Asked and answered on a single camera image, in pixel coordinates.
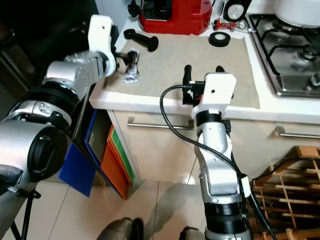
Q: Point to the steel gas stove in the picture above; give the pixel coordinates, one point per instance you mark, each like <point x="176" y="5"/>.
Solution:
<point x="280" y="75"/>

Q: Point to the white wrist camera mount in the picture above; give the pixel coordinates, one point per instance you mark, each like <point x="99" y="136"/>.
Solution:
<point x="220" y="92"/>
<point x="100" y="37"/>

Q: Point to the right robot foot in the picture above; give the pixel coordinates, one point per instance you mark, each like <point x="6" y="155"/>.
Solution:
<point x="191" y="234"/>

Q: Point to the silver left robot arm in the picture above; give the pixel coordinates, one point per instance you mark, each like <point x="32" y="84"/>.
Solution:
<point x="25" y="145"/>

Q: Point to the blue cutting board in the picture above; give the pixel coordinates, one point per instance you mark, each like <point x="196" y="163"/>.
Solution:
<point x="75" y="170"/>

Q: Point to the beige cloth counter mat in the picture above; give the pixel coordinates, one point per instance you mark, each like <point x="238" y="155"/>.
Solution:
<point x="172" y="52"/>

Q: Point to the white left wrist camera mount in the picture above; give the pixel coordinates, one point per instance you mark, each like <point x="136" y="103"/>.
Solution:
<point x="100" y="37"/>

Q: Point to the small clear plastic bottle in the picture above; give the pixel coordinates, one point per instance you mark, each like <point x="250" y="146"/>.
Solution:
<point x="131" y="75"/>

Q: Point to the black white dial scale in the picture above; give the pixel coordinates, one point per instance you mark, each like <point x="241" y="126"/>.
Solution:
<point x="236" y="9"/>

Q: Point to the black knob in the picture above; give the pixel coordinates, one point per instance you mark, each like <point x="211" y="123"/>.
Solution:
<point x="133" y="9"/>

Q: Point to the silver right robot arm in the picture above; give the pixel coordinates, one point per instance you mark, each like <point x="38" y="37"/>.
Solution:
<point x="217" y="170"/>

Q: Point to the black tape roll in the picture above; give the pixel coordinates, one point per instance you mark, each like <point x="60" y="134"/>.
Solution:
<point x="219" y="44"/>

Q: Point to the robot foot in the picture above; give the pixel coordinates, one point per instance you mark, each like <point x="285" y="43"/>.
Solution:
<point x="191" y="234"/>
<point x="120" y="230"/>

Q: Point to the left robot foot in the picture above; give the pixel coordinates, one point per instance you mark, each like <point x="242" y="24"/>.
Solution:
<point x="120" y="230"/>

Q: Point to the white pot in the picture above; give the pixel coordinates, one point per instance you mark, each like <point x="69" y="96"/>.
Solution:
<point x="297" y="12"/>

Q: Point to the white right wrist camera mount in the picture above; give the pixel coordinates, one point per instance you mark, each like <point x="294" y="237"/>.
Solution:
<point x="220" y="92"/>

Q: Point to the cream kitchen cabinet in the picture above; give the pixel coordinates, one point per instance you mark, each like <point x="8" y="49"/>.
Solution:
<point x="155" y="155"/>

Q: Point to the red kitchen appliance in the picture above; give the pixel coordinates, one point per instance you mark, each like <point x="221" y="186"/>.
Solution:
<point x="175" y="22"/>

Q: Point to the green cutting board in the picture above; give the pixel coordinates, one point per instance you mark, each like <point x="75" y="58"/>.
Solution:
<point x="126" y="162"/>

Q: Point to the large dark refrigerator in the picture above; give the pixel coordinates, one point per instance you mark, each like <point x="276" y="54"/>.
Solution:
<point x="40" y="30"/>

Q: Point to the small red valve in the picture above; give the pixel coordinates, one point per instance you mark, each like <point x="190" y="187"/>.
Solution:
<point x="224" y="24"/>

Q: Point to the wooden slatted rack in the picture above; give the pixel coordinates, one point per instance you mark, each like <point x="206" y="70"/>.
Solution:
<point x="290" y="200"/>

